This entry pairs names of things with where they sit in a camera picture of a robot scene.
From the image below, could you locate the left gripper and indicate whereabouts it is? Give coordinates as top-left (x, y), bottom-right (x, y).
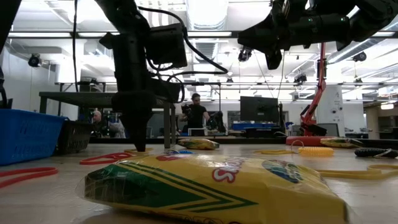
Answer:
top-left (99, 30), bottom-right (182, 152)

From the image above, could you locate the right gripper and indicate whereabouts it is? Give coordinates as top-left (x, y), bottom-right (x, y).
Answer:
top-left (238, 0), bottom-right (353, 71)

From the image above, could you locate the blue spiral wrist coil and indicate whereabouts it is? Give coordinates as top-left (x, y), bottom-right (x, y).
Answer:
top-left (164, 149), bottom-right (195, 156)

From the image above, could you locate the red rubber band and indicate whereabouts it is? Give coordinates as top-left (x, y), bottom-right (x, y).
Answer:
top-left (79, 151), bottom-right (134, 166)
top-left (0, 166), bottom-right (60, 190)

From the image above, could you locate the yellow rubber band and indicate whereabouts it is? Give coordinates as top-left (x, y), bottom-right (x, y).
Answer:
top-left (316, 163), bottom-right (398, 180)
top-left (253, 149), bottom-right (300, 156)

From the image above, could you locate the red desk lamp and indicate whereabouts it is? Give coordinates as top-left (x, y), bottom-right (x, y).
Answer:
top-left (285, 42), bottom-right (340, 147)

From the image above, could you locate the person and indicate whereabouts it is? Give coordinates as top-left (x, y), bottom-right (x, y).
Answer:
top-left (178, 92), bottom-right (211, 137)
top-left (91, 110), bottom-right (127, 139)

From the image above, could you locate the black computer monitor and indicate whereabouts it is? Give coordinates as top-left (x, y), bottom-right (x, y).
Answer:
top-left (239, 95), bottom-right (280, 123)

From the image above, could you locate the black mesh basket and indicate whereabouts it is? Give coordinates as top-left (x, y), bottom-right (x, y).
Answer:
top-left (55, 119), bottom-right (94, 156)

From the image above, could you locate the blue background table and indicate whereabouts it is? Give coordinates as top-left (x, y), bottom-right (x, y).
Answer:
top-left (231, 123), bottom-right (276, 131)

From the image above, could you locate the orange spiral wrist coil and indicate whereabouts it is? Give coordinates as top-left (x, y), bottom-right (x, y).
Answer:
top-left (290, 139), bottom-right (336, 158)

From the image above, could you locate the blue plastic basket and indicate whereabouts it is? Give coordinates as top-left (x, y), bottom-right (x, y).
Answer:
top-left (0, 108), bottom-right (68, 167)

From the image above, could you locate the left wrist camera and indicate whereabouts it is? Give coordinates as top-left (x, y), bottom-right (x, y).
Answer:
top-left (146, 22), bottom-right (188, 68)

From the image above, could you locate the thin black cable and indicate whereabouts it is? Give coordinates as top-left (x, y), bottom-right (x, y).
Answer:
top-left (72, 0), bottom-right (79, 93)

